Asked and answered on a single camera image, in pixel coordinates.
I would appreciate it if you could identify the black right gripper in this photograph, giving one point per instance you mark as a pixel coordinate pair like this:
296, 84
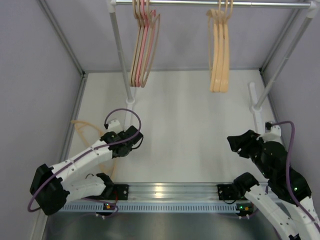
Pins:
244, 141

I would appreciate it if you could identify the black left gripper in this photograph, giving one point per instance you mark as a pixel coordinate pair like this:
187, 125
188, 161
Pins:
118, 133

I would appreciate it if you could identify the cream thin hanger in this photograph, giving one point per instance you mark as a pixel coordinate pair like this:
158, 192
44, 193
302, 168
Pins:
213, 49
224, 86
89, 133
219, 68

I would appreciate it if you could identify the pink plastic hanger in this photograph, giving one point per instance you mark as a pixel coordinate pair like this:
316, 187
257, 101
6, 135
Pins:
144, 28

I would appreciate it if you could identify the tan hanger of group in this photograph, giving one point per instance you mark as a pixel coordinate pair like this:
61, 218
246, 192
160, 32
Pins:
151, 47

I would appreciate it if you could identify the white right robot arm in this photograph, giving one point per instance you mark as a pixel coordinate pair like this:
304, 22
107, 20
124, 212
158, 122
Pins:
301, 221

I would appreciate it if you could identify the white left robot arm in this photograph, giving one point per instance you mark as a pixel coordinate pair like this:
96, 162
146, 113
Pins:
54, 186

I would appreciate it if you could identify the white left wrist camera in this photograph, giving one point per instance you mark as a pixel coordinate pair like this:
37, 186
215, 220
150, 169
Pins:
113, 126

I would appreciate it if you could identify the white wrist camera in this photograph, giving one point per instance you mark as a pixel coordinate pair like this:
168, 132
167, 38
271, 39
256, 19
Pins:
113, 126
272, 132

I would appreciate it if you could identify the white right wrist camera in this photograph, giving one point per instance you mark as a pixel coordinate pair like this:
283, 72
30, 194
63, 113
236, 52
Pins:
272, 132

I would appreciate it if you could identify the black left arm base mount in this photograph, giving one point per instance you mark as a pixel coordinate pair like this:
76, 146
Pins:
118, 192

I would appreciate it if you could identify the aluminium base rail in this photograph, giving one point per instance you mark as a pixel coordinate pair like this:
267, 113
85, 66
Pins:
139, 192

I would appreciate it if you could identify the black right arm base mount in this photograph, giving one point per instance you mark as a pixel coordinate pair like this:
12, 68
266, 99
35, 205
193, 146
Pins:
228, 193

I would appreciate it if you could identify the white slotted cable duct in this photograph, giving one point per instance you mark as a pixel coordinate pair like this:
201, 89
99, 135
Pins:
149, 207

